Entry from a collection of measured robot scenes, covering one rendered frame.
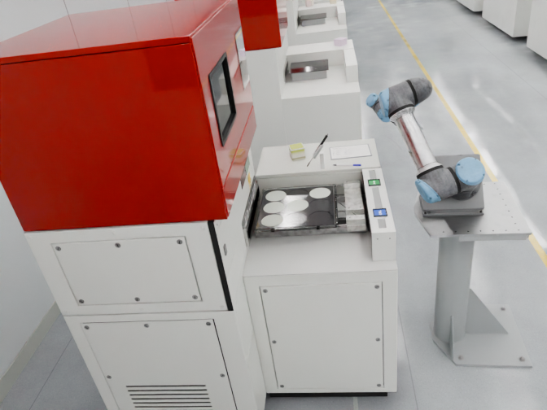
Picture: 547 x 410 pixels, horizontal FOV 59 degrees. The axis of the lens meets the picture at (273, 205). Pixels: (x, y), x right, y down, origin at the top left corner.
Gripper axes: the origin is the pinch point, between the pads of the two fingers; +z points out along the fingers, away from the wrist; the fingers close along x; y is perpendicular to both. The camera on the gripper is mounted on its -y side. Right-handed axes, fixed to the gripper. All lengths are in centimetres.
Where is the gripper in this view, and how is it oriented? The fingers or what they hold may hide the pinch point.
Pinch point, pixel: (418, 122)
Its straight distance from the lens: 284.4
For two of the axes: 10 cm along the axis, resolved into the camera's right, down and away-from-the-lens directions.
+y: -5.1, 7.7, 3.8
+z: 8.3, 3.3, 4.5
